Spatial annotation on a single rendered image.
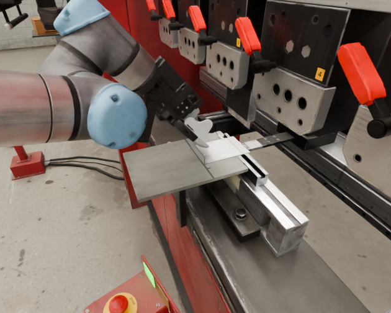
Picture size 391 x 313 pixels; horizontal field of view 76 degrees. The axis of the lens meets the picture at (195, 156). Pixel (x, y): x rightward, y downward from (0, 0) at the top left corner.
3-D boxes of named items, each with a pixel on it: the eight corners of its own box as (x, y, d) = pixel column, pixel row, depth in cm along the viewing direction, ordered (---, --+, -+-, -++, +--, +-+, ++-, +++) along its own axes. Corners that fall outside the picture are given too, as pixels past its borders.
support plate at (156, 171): (123, 156, 65) (122, 153, 64) (214, 135, 73) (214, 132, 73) (138, 203, 51) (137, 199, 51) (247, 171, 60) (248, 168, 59)
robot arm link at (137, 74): (113, 82, 42) (107, 69, 48) (134, 99, 45) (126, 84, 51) (144, 48, 41) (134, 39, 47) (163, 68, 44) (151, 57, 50)
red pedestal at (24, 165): (15, 167, 221) (-36, 72, 172) (46, 160, 229) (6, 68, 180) (11, 181, 206) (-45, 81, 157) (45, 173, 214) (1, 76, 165)
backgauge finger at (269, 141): (233, 141, 72) (234, 125, 69) (304, 123, 80) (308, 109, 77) (256, 164, 63) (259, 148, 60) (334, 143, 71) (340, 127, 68)
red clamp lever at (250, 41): (234, 14, 38) (257, 69, 37) (257, 13, 40) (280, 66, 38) (230, 23, 40) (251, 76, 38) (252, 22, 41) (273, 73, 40)
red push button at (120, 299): (108, 308, 55) (105, 301, 53) (125, 297, 57) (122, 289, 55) (115, 325, 53) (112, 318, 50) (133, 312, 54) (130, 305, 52)
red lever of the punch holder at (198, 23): (187, 4, 53) (201, 42, 52) (205, 3, 55) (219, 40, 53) (185, 10, 55) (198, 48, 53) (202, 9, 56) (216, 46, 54)
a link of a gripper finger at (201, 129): (226, 136, 55) (199, 108, 51) (207, 155, 56) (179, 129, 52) (222, 132, 58) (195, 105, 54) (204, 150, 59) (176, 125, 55)
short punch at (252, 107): (224, 112, 65) (228, 76, 60) (231, 111, 66) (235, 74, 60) (246, 130, 58) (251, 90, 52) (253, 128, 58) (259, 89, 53)
